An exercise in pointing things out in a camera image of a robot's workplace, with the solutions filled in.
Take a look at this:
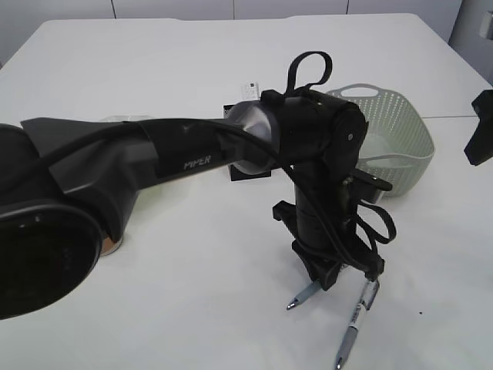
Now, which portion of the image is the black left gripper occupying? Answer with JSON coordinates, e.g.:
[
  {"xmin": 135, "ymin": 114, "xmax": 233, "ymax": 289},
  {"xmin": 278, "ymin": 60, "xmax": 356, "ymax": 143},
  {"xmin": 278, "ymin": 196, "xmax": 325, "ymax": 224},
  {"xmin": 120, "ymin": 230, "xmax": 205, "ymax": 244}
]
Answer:
[{"xmin": 273, "ymin": 201, "xmax": 385, "ymax": 291}]

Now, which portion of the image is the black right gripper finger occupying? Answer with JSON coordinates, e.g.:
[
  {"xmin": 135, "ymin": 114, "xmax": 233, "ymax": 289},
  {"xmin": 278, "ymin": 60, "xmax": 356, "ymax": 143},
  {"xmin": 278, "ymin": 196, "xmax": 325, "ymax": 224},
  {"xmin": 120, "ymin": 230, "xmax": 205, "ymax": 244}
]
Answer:
[{"xmin": 464, "ymin": 89, "xmax": 493, "ymax": 166}]

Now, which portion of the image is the white pen blue clip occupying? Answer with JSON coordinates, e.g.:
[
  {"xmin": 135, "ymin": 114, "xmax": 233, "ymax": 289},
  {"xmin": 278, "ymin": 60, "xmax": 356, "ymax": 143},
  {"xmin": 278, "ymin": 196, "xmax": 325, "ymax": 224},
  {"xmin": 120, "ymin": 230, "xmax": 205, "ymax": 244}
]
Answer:
[{"xmin": 286, "ymin": 280, "xmax": 321, "ymax": 311}]

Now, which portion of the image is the clear pen grey grip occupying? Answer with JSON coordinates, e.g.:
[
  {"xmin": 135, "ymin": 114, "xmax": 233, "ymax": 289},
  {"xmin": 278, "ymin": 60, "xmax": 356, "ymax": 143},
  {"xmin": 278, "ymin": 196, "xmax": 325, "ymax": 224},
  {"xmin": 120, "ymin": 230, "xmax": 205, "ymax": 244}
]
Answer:
[{"xmin": 334, "ymin": 280, "xmax": 380, "ymax": 370}]

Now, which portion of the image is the transparent plastic ruler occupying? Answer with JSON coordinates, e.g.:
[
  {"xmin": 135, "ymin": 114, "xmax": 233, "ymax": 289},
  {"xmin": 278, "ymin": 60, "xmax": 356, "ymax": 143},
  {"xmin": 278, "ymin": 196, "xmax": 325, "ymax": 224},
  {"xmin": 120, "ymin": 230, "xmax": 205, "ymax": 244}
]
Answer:
[{"xmin": 241, "ymin": 82, "xmax": 260, "ymax": 101}]

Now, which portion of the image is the brown Nescafe coffee bottle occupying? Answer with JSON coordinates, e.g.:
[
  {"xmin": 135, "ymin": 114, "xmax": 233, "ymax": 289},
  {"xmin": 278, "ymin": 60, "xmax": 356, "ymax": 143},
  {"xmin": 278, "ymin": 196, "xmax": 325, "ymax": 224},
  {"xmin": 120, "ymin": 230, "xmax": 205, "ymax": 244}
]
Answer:
[{"xmin": 100, "ymin": 237, "xmax": 123, "ymax": 257}]

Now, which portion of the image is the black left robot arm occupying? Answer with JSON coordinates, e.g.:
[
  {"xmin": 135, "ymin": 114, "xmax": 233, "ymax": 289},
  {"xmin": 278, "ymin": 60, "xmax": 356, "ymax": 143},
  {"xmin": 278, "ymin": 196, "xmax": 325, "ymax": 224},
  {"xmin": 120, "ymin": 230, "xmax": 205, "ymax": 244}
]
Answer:
[{"xmin": 1, "ymin": 88, "xmax": 391, "ymax": 319}]

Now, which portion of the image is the green plastic woven basket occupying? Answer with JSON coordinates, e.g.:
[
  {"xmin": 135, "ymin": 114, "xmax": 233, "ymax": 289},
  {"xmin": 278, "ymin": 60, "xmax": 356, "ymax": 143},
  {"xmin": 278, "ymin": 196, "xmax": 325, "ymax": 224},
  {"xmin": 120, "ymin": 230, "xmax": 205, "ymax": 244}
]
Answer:
[{"xmin": 327, "ymin": 83, "xmax": 435, "ymax": 197}]

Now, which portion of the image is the black mesh pen holder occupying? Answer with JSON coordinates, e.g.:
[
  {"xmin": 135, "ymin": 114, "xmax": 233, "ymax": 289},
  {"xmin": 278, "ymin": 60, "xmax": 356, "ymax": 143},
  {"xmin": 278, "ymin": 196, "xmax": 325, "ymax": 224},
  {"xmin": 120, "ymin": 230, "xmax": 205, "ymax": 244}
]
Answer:
[{"xmin": 223, "ymin": 104, "xmax": 272, "ymax": 182}]

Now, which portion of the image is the translucent green wavy plate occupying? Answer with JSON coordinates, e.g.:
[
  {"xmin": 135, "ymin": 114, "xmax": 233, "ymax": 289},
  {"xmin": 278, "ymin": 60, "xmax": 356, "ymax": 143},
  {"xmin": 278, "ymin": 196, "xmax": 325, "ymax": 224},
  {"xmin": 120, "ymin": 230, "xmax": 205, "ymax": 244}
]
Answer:
[{"xmin": 100, "ymin": 115, "xmax": 154, "ymax": 123}]

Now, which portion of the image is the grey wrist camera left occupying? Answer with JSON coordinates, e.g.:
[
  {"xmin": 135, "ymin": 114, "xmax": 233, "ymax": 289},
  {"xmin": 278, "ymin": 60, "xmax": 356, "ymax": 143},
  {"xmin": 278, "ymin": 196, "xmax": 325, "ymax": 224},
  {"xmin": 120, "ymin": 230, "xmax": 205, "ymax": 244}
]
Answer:
[{"xmin": 350, "ymin": 169, "xmax": 393, "ymax": 204}]

